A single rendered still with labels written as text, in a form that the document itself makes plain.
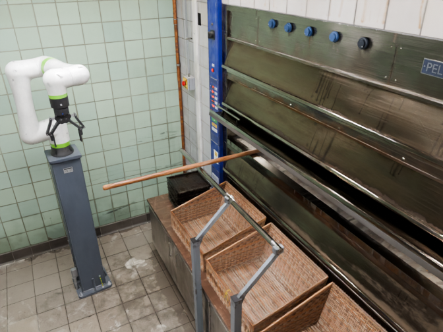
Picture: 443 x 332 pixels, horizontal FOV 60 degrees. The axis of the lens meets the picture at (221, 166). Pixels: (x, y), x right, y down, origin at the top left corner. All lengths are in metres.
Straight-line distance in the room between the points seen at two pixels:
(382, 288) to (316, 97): 0.93
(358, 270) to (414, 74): 0.96
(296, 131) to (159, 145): 1.86
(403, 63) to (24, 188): 2.98
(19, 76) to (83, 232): 1.21
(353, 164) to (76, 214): 1.96
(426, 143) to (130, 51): 2.46
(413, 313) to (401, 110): 0.85
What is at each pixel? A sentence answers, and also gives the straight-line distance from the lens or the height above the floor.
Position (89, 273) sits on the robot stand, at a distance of 3.28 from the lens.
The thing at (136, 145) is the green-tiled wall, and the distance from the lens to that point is 3.59.
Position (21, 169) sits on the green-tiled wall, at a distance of 3.52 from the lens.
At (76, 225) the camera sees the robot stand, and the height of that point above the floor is 0.65.
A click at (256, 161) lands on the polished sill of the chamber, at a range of 2.51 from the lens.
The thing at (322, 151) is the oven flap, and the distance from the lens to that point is 1.93.
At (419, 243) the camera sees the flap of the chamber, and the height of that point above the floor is 1.40.
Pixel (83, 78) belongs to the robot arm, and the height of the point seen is 1.81.
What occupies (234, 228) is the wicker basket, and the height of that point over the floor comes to 0.59.
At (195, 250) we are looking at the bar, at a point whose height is 0.89.
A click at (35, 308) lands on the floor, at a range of 3.43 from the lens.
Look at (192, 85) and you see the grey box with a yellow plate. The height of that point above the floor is 1.44.
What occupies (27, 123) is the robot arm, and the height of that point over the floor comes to 1.48.
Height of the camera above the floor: 2.32
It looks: 28 degrees down
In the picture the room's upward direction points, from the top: 1 degrees counter-clockwise
